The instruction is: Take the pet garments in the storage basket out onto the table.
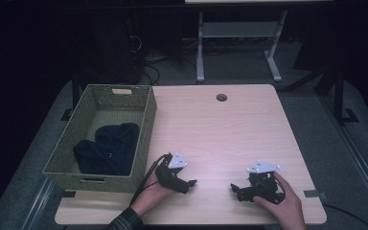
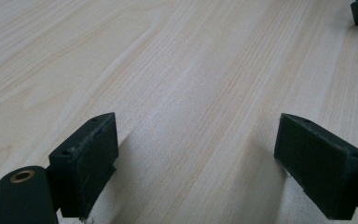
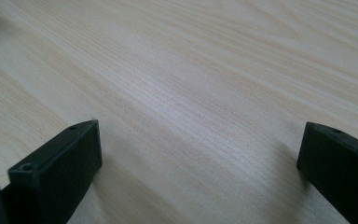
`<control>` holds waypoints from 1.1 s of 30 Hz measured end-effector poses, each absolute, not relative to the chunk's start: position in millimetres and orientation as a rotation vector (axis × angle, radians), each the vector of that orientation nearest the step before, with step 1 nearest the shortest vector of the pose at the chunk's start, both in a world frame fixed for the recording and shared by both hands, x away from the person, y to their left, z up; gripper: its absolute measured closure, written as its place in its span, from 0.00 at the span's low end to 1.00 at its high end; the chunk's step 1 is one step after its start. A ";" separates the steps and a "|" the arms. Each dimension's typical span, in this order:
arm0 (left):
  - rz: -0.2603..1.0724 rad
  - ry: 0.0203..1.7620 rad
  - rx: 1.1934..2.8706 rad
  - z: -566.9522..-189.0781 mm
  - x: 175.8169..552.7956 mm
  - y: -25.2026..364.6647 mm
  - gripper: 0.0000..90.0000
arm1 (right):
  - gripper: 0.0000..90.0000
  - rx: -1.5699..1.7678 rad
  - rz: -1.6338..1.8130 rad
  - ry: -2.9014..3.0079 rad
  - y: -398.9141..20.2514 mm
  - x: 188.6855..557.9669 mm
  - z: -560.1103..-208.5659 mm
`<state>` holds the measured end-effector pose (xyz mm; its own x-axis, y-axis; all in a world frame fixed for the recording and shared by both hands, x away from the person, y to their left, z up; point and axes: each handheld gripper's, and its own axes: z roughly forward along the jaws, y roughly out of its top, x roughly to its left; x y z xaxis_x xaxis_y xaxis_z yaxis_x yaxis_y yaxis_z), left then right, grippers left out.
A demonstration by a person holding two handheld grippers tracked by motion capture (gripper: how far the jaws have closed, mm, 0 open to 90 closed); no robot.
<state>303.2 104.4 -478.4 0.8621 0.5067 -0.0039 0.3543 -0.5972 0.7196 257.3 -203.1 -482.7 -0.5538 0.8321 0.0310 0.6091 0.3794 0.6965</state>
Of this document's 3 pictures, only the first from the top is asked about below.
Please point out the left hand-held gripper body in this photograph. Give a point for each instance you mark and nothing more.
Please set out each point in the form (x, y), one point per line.
(169, 175)

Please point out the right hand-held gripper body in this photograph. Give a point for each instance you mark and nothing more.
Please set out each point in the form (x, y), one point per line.
(263, 182)

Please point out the dark blue cloth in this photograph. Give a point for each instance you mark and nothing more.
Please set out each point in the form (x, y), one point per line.
(111, 150)

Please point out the green woven basket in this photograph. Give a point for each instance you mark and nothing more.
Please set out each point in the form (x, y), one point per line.
(64, 150)

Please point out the person's left hand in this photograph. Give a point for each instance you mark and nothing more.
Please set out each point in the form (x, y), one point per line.
(151, 195)

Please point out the person's right hand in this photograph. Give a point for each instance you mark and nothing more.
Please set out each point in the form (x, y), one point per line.
(284, 207)

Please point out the grey tape strip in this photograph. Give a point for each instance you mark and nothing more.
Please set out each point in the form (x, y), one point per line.
(313, 193)

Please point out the black metal stand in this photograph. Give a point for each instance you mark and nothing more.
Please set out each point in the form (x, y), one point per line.
(75, 92)
(340, 96)

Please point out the grey metal stand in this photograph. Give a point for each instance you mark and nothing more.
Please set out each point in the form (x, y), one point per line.
(236, 30)

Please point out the aluminium floor rail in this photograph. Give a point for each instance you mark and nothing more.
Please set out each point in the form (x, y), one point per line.
(38, 204)
(357, 153)

